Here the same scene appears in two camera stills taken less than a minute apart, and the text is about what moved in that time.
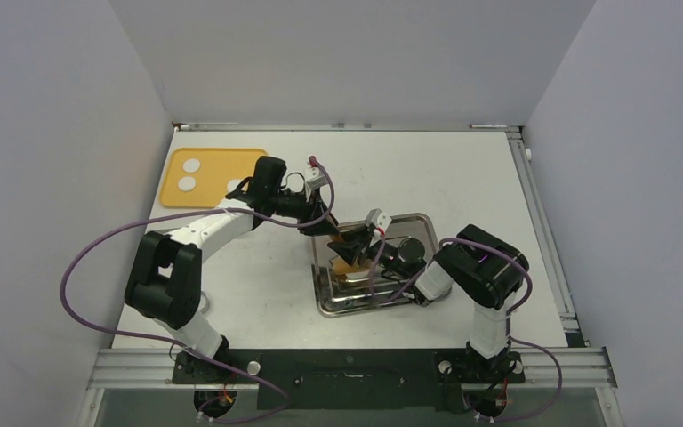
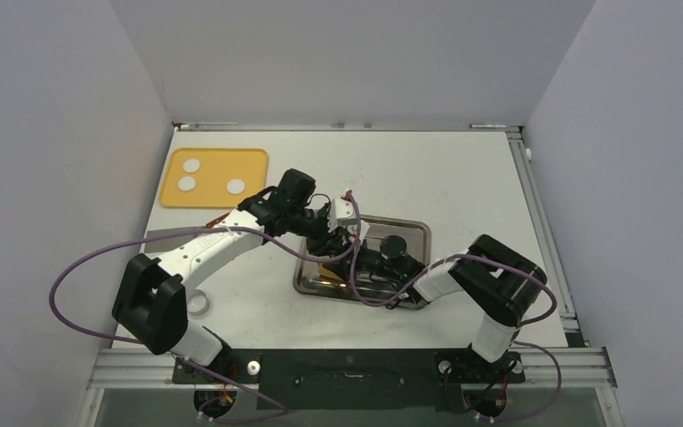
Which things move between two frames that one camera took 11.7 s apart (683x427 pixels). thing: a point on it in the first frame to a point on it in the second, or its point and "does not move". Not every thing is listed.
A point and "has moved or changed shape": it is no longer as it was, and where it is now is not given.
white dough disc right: [232, 184] does not move
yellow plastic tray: [218, 167] does not move
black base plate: [349, 379] does not move
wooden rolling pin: [341, 267] has moved or changed shape
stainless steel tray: [342, 288] has moved or changed shape
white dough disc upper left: [191, 165] does not move
